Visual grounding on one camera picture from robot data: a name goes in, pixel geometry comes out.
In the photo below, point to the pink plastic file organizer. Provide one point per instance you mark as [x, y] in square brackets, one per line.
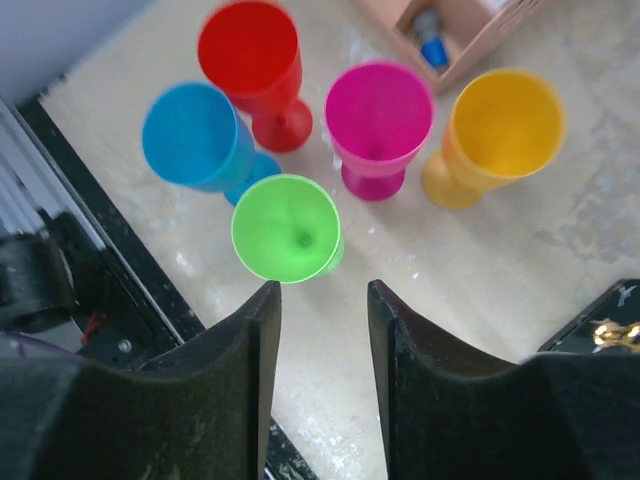
[468, 30]

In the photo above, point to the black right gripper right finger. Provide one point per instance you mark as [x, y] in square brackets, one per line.
[451, 411]

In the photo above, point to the blue plastic wine glass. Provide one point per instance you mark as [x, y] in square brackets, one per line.
[193, 137]

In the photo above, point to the blue grey cap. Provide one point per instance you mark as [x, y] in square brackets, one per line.
[426, 29]

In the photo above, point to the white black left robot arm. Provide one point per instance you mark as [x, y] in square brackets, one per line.
[37, 291]

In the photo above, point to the green plastic wine glass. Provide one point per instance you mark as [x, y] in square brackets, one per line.
[287, 228]

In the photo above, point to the gold wire wine glass rack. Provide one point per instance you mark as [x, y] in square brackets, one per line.
[608, 325]

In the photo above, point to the red plastic wine glass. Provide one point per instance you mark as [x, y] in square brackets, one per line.
[250, 50]

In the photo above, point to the yellow plastic wine glass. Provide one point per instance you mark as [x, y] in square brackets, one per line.
[505, 125]

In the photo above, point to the magenta plastic wine glass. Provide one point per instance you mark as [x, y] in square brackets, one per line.
[378, 115]

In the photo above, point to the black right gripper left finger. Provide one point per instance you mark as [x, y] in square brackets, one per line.
[199, 411]

